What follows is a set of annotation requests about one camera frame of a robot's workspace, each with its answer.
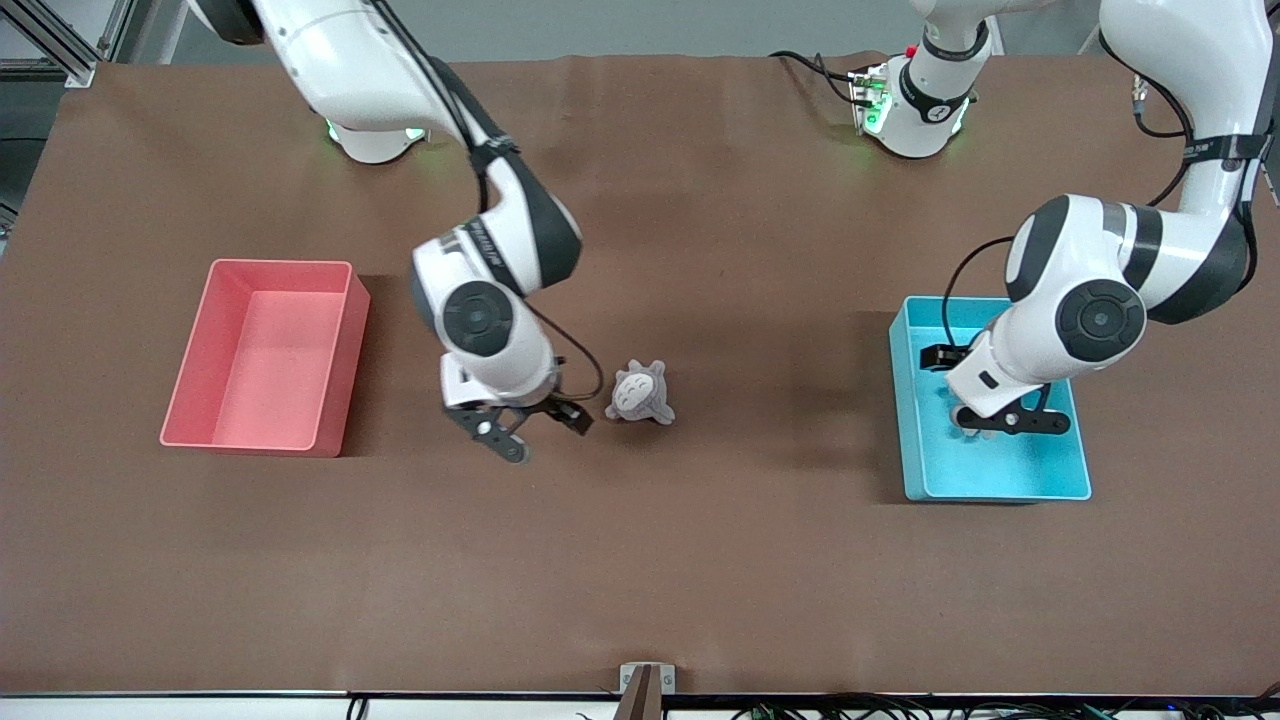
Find grey plush toy white belly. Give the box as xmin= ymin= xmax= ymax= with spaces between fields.
xmin=604 ymin=359 xmax=677 ymax=427

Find plain grey plush toy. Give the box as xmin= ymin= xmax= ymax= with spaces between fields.
xmin=950 ymin=400 xmax=1003 ymax=443

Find blue plastic box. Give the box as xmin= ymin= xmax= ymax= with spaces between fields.
xmin=888 ymin=295 xmax=1093 ymax=503

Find pink plastic box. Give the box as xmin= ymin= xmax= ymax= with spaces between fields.
xmin=159 ymin=258 xmax=372 ymax=459

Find brown table mat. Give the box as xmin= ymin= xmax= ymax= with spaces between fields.
xmin=0 ymin=52 xmax=1280 ymax=698

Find white table edge strip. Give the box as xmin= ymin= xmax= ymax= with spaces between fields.
xmin=0 ymin=693 xmax=1280 ymax=720

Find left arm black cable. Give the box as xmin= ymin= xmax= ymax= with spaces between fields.
xmin=942 ymin=78 xmax=1198 ymax=351

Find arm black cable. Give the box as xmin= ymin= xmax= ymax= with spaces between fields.
xmin=525 ymin=300 xmax=607 ymax=403
xmin=942 ymin=78 xmax=1198 ymax=351

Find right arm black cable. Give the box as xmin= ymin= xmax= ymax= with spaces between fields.
xmin=525 ymin=300 xmax=607 ymax=403

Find grey metal bracket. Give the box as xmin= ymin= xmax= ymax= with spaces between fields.
xmin=619 ymin=662 xmax=676 ymax=696

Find brown camera post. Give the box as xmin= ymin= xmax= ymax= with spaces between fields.
xmin=612 ymin=665 xmax=664 ymax=720

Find black base cable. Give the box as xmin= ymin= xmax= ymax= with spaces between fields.
xmin=768 ymin=50 xmax=863 ymax=106

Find black cable bundle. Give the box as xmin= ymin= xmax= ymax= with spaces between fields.
xmin=730 ymin=688 xmax=1280 ymax=720

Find aluminium frame post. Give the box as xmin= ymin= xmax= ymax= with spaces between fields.
xmin=97 ymin=0 xmax=161 ymax=63

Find aluminium frame profile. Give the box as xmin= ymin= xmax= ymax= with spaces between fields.
xmin=0 ymin=0 xmax=98 ymax=89

